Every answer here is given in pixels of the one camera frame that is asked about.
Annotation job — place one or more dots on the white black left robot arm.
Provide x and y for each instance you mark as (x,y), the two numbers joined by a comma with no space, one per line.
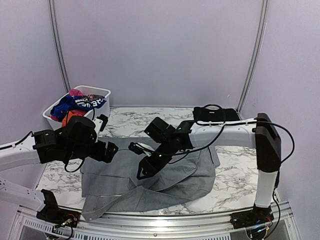
(24,152)

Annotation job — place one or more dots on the orange garment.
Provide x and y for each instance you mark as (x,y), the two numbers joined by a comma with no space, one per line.
(69,115)

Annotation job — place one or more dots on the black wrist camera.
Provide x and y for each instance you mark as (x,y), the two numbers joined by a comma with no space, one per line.
(80,130)
(159,131)

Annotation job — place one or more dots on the pink garment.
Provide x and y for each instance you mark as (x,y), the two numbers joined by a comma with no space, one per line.
(75,93)

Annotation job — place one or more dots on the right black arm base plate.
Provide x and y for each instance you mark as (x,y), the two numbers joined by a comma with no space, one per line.
(250,218)

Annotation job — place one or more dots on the right aluminium frame post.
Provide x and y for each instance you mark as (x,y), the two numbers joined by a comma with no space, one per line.
(258,42)

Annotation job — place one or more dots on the grey garment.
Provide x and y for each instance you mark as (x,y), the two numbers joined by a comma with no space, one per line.
(114,187)

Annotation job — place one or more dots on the aluminium front rail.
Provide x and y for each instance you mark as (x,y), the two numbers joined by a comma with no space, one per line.
(223,225)

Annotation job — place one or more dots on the blue white printed garment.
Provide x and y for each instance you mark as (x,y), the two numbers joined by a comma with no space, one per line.
(89,102)

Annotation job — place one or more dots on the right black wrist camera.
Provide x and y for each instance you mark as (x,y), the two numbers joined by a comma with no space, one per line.
(159,131)

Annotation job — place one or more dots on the aluminium frame post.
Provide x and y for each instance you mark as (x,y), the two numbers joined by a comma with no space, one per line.
(57,44)
(258,42)

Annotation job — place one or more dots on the left aluminium frame post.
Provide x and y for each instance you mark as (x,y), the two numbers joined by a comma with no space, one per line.
(57,44)

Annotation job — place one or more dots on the black trousers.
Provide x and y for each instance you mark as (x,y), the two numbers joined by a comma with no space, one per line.
(214,115)

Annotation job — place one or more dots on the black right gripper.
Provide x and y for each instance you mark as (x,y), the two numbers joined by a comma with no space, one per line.
(150,168)

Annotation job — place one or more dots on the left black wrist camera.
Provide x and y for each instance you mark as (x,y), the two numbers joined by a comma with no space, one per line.
(80,130)

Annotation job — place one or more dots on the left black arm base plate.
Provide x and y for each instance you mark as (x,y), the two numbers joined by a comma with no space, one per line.
(59,216)

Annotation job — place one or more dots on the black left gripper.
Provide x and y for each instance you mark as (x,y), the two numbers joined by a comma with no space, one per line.
(99,155)

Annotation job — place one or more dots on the white plastic laundry basket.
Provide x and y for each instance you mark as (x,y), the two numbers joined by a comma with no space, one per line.
(55,123)

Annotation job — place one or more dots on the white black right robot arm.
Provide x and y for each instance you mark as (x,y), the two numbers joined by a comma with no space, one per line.
(255,133)

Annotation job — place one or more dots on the royal blue garment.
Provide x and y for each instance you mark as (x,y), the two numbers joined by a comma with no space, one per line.
(64,105)

